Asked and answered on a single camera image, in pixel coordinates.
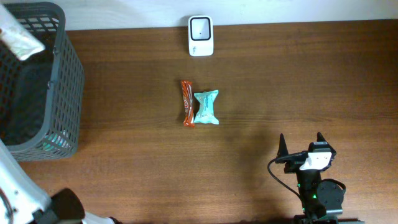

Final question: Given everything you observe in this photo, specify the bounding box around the teal snack packet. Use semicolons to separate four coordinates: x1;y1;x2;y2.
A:
194;90;219;125

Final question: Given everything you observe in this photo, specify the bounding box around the orange red snack bar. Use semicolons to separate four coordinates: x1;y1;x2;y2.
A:
180;80;195;128

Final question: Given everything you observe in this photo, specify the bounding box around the green tissue packet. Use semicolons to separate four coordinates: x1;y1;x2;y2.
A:
42;130;70;151

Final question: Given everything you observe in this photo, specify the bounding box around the white floral cream tube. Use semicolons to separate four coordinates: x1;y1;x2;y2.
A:
1;4;45;61

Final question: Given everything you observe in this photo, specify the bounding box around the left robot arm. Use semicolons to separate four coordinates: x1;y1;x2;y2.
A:
1;143;119;224

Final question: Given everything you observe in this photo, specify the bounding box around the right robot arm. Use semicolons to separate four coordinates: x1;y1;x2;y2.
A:
267;133;362;224

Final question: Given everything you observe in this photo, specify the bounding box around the white barcode scanner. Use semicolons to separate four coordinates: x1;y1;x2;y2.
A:
187;15;214;57

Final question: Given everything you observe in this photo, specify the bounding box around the grey plastic mesh basket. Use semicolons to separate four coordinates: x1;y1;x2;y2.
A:
1;2;85;161

